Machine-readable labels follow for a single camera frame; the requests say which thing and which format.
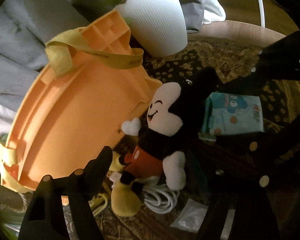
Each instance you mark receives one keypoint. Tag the orange plastic basket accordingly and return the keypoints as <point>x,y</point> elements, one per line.
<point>72,115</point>

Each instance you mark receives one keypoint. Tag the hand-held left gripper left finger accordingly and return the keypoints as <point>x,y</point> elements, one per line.
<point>100,165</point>

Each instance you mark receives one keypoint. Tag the light blue tissue packet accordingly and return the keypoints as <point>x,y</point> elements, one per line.
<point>236,116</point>

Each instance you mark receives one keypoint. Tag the clear plastic bag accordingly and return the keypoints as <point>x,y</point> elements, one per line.
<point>197,216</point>

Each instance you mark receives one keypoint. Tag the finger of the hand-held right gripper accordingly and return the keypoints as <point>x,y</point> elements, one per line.
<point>280,142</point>
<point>277,65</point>

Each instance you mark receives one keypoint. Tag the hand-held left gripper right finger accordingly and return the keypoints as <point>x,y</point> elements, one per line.
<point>198,168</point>

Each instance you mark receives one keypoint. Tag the black mouse plush toy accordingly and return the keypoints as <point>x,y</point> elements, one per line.
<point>165,110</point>

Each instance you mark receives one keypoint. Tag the white metal tube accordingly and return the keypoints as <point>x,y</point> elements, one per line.
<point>261,7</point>

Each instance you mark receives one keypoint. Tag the white ribbed plant pot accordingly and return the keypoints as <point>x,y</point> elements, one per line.
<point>156,22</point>

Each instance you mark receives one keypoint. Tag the round wooden board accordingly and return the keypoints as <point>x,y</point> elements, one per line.
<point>240,30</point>

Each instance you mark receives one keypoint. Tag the grey cushion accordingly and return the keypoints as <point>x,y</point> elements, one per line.
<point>190,2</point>

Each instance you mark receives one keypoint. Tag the white cloth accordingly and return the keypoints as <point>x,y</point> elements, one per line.
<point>212,5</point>

